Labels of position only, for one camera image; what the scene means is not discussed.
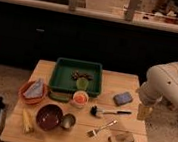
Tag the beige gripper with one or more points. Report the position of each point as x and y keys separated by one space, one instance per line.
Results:
x=143 y=112

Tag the blue sponge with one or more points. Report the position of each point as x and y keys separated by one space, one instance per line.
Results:
x=123 y=98

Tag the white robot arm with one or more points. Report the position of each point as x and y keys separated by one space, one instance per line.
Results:
x=161 y=81

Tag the white cup with orange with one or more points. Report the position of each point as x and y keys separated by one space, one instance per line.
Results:
x=80 y=99

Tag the small metal cup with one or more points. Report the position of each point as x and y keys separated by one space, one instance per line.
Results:
x=68 y=121

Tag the brown wooden block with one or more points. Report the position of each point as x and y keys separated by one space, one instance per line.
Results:
x=122 y=137

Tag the metal fork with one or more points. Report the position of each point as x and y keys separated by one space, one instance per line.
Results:
x=95 y=131

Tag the green pepper toy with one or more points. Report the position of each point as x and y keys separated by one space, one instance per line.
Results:
x=82 y=83

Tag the dark brown toy in tray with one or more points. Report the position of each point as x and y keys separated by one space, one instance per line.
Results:
x=77 y=74

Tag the green plastic tray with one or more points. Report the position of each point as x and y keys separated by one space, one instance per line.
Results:
x=61 y=80

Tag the green cucumber toy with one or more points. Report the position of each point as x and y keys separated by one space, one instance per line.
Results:
x=59 y=98

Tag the dark red bowl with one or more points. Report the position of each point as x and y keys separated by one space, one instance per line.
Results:
x=49 y=117

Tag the light blue cloth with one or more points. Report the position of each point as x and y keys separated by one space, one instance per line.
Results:
x=35 y=90

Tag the yellow corn toy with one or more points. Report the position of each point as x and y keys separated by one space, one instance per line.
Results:
x=27 y=122

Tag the black handled dish brush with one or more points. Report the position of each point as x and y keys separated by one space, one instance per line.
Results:
x=99 y=112

